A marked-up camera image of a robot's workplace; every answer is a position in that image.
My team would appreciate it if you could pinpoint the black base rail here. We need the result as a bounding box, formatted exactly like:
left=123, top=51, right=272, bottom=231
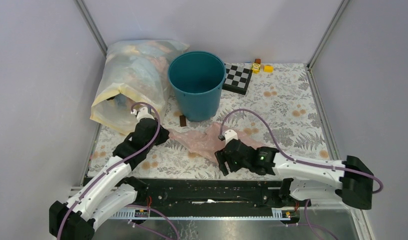
left=83, top=177, right=310, bottom=218

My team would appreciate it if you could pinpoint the yellow toy block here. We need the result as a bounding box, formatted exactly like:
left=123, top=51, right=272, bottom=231
left=263, top=65, right=274, bottom=73

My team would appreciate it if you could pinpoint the pink plastic trash bag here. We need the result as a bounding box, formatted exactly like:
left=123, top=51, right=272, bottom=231
left=166, top=121, right=267, bottom=164

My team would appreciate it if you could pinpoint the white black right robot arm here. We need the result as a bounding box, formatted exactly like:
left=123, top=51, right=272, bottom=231
left=215, top=139, right=374, bottom=210

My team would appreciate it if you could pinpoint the teal plastic trash bin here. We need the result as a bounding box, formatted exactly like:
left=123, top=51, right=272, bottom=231
left=167, top=51, right=226, bottom=122

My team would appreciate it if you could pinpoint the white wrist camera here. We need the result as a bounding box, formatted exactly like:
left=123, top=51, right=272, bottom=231
left=133, top=106, right=154, bottom=122
left=222, top=129, right=238, bottom=144

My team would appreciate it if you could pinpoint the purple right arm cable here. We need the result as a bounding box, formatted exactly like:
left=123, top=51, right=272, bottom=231
left=218, top=108, right=384, bottom=194

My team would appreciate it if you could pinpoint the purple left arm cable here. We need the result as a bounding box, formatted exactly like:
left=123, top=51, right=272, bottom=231
left=56, top=101, right=161, bottom=240

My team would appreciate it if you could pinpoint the floral patterned table mat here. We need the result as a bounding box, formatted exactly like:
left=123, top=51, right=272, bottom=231
left=88, top=62, right=330, bottom=181

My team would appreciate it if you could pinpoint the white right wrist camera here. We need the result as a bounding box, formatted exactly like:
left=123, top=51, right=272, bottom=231
left=222, top=129, right=238, bottom=144

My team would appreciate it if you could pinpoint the large translucent yellow-trimmed bag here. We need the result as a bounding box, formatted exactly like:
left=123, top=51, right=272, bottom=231
left=90, top=39, right=189, bottom=135

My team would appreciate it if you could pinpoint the small brown wooden block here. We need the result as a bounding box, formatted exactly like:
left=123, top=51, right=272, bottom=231
left=179, top=115, right=187, bottom=127

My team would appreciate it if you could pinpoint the black white checkerboard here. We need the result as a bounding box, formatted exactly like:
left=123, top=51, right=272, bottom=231
left=222, top=63, right=253, bottom=95

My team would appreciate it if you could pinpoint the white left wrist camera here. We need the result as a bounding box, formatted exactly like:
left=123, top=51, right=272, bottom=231
left=133, top=106, right=154, bottom=122

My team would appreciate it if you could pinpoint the yellow toy figure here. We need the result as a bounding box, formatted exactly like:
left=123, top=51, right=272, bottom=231
left=251, top=62, right=261, bottom=74

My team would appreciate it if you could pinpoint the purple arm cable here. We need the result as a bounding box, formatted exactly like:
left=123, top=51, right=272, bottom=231
left=56, top=101, right=161, bottom=240
left=218, top=108, right=384, bottom=194

